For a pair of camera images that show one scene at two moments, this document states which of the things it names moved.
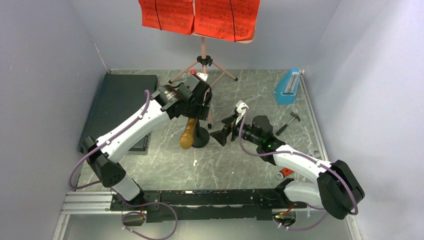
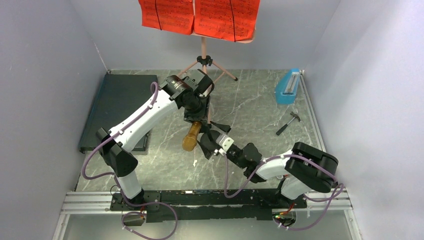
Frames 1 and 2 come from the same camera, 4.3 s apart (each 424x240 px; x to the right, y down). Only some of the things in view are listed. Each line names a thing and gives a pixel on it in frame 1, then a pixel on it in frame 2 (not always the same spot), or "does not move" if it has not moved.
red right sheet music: (234, 20) does not move
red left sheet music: (176, 16) does not move
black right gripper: (221, 135) -> (225, 128)
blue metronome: (286, 91) does not move
